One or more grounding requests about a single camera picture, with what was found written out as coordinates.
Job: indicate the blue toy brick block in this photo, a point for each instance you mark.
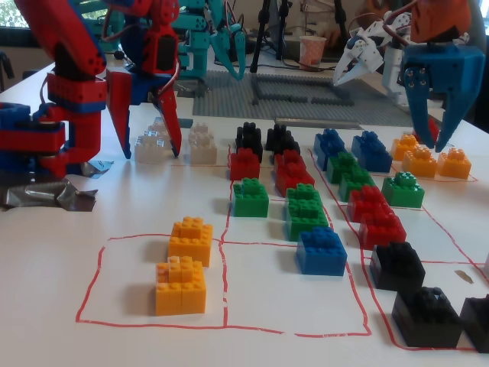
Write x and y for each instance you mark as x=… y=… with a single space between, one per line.
x=321 y=252
x=322 y=156
x=326 y=138
x=366 y=139
x=378 y=160

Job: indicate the green toy brick block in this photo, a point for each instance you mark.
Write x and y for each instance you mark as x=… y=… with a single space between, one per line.
x=342 y=162
x=403 y=191
x=305 y=223
x=250 y=199
x=355 y=183
x=303 y=191

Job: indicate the square grey tape marker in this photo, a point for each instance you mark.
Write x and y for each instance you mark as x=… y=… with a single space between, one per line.
x=186 y=123

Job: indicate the dark grey brick frame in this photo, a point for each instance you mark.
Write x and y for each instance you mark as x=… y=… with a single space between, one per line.
x=282 y=100

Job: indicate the yellow toy brick block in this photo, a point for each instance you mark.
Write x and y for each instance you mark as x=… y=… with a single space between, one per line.
x=454 y=164
x=405 y=147
x=191 y=237
x=179 y=290
x=420 y=163

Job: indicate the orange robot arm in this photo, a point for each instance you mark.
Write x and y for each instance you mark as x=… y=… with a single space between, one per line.
x=439 y=19

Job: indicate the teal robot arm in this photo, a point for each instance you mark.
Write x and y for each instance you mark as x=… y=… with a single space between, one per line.
x=195 y=49

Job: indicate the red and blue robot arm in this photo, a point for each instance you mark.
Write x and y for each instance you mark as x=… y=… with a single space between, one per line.
x=65 y=34

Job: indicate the grey studded baseplate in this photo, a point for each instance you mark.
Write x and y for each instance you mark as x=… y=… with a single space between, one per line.
x=229 y=99

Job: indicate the red and blue gripper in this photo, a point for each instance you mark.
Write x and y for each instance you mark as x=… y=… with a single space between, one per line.
x=134 y=85

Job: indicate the pink dotted paper cup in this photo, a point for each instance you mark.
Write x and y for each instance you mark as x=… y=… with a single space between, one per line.
x=313 y=51

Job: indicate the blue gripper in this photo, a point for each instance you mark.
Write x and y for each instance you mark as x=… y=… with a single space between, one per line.
x=445 y=63

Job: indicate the black toy brick block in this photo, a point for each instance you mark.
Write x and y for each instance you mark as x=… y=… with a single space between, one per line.
x=477 y=321
x=277 y=134
x=290 y=147
x=424 y=321
x=255 y=144
x=397 y=267
x=246 y=132

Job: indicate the small black ball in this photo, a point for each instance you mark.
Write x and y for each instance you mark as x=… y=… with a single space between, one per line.
x=119 y=55

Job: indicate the black tripod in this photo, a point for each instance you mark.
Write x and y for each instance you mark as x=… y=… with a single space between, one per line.
x=260 y=38

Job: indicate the crumpled silver duct tape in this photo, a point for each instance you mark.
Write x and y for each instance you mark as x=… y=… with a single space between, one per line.
x=38 y=195

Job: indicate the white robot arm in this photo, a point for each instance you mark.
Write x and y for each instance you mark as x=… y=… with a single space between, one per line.
x=393 y=76

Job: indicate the small brown scrap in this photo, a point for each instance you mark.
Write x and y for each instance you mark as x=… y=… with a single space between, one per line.
x=464 y=276

